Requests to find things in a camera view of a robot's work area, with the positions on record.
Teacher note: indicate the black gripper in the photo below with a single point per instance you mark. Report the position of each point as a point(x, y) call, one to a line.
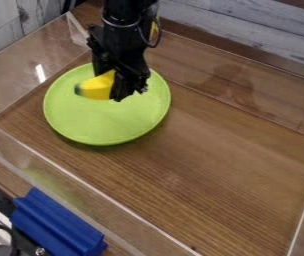
point(118, 44)

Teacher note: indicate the yellow toy banana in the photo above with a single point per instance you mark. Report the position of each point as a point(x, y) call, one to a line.
point(96, 88)

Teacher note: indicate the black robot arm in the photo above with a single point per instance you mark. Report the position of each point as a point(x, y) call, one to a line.
point(127, 10)

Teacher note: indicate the green round plate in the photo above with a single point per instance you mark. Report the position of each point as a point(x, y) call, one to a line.
point(104, 122)

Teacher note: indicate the blue plastic block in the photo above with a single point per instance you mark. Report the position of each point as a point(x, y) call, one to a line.
point(50, 224)

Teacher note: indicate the clear acrylic triangle bracket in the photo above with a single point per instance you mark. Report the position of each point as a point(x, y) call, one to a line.
point(79, 34)

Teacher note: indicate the clear acrylic tray wall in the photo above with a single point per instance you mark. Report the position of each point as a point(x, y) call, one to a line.
point(110, 185)

